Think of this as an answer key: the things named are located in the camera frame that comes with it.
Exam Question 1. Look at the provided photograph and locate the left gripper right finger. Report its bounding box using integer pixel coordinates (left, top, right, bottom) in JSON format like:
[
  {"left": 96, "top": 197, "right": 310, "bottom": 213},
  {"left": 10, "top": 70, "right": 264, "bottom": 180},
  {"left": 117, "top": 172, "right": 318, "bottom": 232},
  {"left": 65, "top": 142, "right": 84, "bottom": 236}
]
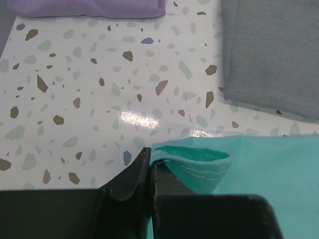
[{"left": 151, "top": 162, "right": 283, "bottom": 239}]

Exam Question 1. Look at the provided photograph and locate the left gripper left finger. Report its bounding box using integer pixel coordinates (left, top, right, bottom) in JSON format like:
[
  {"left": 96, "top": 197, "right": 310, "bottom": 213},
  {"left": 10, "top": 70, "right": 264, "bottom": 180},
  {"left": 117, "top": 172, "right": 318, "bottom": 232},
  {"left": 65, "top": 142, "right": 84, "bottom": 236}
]
[{"left": 0, "top": 148, "right": 151, "bottom": 239}]

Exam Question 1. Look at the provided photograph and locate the teal t shirt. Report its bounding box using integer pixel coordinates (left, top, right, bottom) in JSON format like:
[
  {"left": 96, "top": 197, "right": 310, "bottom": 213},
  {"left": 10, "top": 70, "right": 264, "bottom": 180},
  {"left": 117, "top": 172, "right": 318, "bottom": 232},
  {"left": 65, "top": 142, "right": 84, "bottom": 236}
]
[{"left": 150, "top": 135, "right": 319, "bottom": 239}]

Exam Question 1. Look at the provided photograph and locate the folded grey shirt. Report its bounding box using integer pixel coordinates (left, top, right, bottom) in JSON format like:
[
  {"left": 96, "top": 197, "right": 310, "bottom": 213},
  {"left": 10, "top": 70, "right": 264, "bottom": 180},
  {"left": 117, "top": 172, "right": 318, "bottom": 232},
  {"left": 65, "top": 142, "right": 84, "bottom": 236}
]
[{"left": 221, "top": 0, "right": 319, "bottom": 119}]

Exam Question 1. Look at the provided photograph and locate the folded purple shirt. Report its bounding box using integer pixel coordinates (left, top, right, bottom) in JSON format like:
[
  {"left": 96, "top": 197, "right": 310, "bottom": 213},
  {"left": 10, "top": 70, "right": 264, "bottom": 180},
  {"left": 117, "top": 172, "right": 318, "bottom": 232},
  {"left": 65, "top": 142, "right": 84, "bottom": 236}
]
[{"left": 7, "top": 0, "right": 166, "bottom": 19}]

